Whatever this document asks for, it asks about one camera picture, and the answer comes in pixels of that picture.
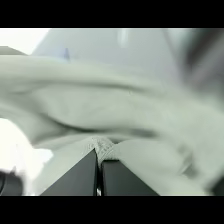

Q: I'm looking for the khaki shirt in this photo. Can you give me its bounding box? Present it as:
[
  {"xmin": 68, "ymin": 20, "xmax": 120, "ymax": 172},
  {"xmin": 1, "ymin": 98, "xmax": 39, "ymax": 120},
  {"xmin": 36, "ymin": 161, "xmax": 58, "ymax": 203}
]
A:
[{"xmin": 0, "ymin": 28, "xmax": 224, "ymax": 197}]

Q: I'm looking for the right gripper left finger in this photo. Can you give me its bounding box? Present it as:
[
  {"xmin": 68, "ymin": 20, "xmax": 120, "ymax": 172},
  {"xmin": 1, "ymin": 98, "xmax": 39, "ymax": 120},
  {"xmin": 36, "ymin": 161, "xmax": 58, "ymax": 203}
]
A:
[{"xmin": 41, "ymin": 148, "xmax": 99, "ymax": 197}]

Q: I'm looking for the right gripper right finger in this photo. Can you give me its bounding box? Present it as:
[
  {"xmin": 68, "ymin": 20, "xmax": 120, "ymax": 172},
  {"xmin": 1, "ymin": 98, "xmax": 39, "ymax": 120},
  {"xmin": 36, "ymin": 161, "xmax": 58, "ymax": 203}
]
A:
[{"xmin": 101, "ymin": 160, "xmax": 160, "ymax": 197}]

